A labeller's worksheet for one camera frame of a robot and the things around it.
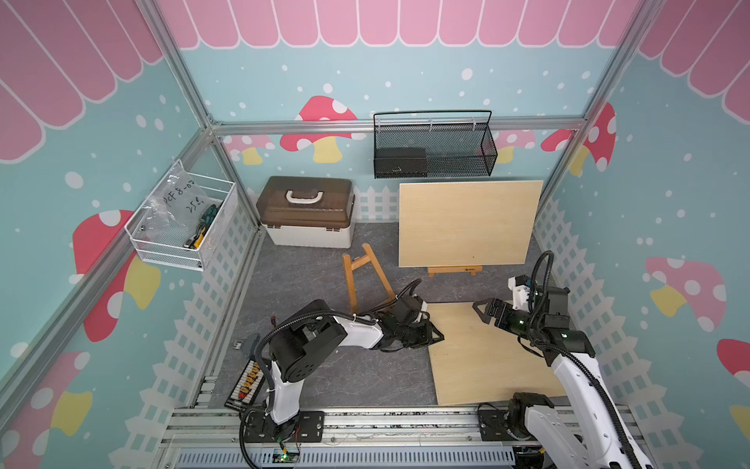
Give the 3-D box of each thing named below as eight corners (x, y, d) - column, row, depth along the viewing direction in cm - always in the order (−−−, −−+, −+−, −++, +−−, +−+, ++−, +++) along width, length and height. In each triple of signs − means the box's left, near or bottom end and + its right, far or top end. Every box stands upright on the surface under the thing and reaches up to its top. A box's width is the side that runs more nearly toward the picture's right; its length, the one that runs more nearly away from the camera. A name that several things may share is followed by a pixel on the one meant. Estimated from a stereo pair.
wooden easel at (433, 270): (428, 278, 105) (429, 269, 101) (427, 274, 106) (429, 266, 102) (478, 278, 105) (482, 269, 101) (477, 274, 106) (481, 265, 102)
